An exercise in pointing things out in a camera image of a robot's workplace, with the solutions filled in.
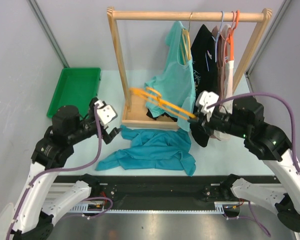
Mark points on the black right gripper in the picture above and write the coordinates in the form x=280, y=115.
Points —
x=207, y=124

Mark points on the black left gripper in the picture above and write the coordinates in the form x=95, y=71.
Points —
x=103, y=132

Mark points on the teal blue t shirt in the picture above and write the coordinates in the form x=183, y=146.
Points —
x=152, y=149

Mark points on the yellow plastic hanger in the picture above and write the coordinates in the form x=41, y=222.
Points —
x=155, y=97

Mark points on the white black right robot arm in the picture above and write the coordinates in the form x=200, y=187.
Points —
x=242, y=116

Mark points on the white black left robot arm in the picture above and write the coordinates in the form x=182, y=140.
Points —
x=32, y=219

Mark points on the mint green t shirt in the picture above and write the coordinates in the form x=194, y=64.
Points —
x=176, y=83

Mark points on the black t shirt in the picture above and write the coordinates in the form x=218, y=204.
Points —
x=205, y=71

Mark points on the light blue plastic hanger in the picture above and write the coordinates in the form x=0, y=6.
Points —
x=216, y=39

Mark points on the wooden hanger metal hook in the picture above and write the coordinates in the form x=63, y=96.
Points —
x=185, y=46

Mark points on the pink plastic hanger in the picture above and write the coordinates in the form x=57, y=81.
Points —
x=227, y=34

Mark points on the orange plastic hanger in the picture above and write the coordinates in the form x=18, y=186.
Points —
x=230, y=38

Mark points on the wooden clothes rack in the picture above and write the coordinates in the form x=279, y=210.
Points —
x=134, y=111

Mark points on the green plastic tray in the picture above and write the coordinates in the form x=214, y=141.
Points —
x=76, y=86

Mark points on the white garment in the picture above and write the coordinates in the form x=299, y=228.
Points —
x=228, y=92

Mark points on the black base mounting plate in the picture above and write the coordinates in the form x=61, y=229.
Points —
x=167, y=190

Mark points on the pink beige garment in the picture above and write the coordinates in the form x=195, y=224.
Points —
x=220, y=64

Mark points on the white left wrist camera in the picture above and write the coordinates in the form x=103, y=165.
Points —
x=105, y=112

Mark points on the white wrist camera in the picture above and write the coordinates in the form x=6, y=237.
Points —
x=205, y=100
x=105, y=112

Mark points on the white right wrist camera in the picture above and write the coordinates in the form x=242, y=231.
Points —
x=205, y=100

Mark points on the white slotted cable duct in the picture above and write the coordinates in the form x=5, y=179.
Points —
x=95, y=207

